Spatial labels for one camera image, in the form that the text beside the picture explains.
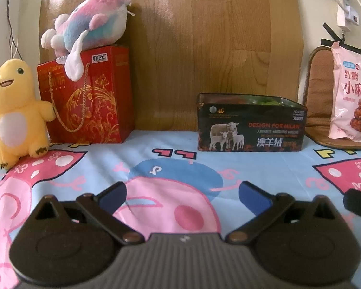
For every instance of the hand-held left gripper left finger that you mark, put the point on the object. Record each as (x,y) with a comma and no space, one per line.
(112,195)

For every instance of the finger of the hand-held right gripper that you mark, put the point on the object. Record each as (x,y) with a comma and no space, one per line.
(358,203)

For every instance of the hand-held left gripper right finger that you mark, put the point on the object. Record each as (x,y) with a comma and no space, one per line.
(254,194)

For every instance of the black sheep print box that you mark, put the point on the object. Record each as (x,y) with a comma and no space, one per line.
(258,126)

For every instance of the pig print bed sheet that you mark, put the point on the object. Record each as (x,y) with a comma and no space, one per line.
(108,156)

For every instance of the red gift bag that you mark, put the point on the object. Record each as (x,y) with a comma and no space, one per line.
(108,96)

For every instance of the large pink snack bag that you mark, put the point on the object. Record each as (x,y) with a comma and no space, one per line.
(352,96)

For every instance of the brown chair cushion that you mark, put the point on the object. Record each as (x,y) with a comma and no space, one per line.
(319,96)

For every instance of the yellow plush toy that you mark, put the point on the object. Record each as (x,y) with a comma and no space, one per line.
(15,102)

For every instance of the wooden headboard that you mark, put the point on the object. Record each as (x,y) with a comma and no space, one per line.
(213,36)

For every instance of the black tape strip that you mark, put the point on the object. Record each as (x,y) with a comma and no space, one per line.
(328,41)
(331,30)

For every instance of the pastel plush toy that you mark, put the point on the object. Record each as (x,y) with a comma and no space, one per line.
(93,21)

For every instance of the white wall adapter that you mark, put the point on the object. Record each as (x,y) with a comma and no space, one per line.
(347,16)

